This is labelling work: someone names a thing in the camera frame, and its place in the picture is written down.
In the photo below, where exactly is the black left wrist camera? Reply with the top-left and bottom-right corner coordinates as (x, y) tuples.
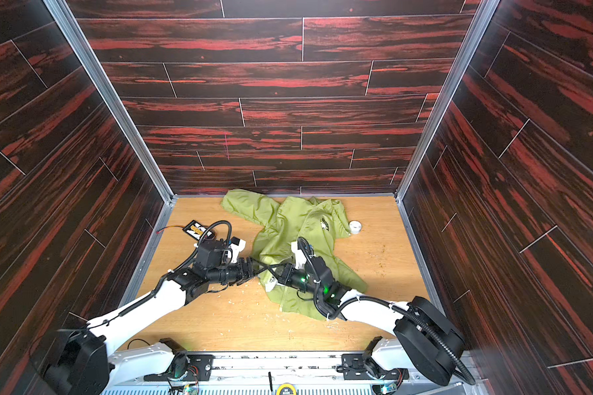
(194, 237), (246, 270)

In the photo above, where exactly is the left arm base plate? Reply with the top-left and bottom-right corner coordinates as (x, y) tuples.
(143, 352), (214, 383)

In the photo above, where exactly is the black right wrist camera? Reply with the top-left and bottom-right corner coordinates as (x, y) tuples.
(291, 241), (334, 287)

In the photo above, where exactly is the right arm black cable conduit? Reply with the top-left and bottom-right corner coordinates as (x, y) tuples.
(296, 236), (477, 386)

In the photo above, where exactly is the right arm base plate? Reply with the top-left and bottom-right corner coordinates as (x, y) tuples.
(336, 353), (409, 381)

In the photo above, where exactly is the green Snoopy zip jacket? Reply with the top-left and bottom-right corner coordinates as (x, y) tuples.
(221, 188), (369, 322)

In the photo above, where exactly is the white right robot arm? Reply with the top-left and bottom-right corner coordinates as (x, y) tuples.
(261, 263), (476, 386)

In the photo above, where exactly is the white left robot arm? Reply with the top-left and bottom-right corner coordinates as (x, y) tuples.
(41, 258), (265, 394)

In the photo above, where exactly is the yellow tape measure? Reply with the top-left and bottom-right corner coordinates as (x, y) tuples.
(275, 383), (297, 395)

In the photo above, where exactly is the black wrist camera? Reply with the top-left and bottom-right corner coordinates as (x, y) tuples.
(291, 241), (334, 287)
(194, 237), (246, 270)

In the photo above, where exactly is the black battery pack with wires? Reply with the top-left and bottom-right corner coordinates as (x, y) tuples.
(156, 220), (216, 243)

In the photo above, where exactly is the white sticker tape roll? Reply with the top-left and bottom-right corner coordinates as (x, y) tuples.
(349, 221), (362, 235)

